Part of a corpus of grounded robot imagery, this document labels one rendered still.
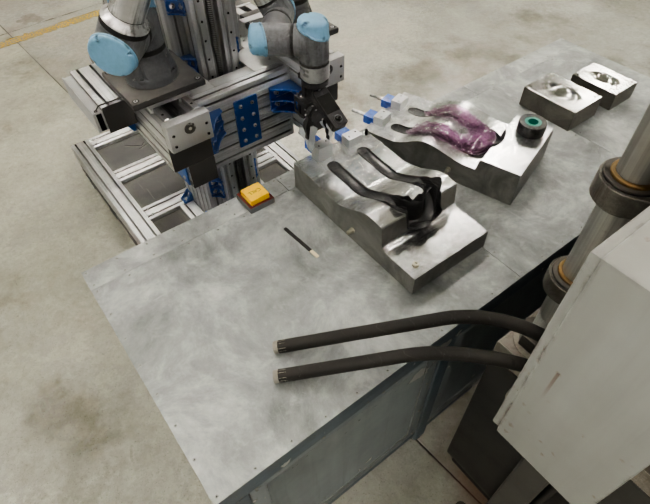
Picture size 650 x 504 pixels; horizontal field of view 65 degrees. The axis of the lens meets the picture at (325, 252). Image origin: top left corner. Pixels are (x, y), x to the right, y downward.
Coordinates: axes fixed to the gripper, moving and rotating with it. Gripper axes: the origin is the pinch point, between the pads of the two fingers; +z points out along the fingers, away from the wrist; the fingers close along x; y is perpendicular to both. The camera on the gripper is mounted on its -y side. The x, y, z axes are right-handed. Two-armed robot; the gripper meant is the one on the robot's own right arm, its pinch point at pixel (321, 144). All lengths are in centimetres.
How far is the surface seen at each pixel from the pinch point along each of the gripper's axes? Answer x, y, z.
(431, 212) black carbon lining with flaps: -9.5, -35.2, 5.0
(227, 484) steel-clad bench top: 67, -59, 12
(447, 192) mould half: -14.1, -35.5, 0.4
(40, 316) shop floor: 94, 77, 93
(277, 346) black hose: 44, -41, 10
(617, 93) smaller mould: -100, -32, 7
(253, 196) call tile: 22.2, 2.4, 8.8
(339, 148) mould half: -6.0, -0.9, 3.6
